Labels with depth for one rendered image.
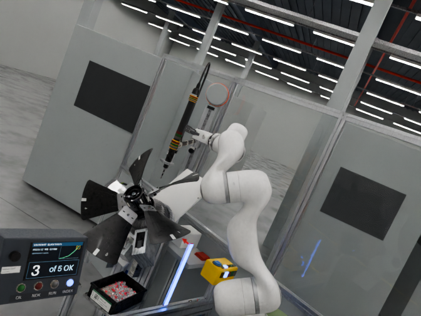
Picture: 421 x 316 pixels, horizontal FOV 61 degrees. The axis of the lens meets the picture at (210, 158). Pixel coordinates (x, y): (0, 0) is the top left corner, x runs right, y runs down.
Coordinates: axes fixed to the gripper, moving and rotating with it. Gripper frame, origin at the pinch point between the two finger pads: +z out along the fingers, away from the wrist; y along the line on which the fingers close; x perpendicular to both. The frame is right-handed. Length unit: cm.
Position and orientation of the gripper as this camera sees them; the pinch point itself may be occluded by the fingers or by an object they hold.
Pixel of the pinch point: (193, 130)
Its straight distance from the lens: 176.5
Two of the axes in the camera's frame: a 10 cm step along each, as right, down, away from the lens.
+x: 3.9, -9.1, -1.4
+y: 6.4, 1.5, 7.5
